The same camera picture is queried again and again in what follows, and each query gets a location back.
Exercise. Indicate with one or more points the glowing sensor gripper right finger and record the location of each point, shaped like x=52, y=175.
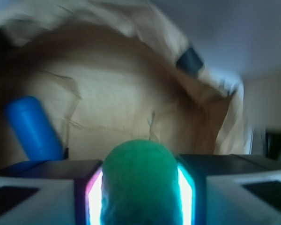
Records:
x=229, y=189

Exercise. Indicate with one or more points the crumpled brown paper bag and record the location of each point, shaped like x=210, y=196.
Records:
x=109, y=71

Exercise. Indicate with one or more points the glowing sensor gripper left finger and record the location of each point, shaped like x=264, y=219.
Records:
x=51, y=193

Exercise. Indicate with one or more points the blue plastic capsule bottle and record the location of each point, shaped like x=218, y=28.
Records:
x=33, y=130

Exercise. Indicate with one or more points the green dimpled foam ball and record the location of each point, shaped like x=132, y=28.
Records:
x=140, y=186

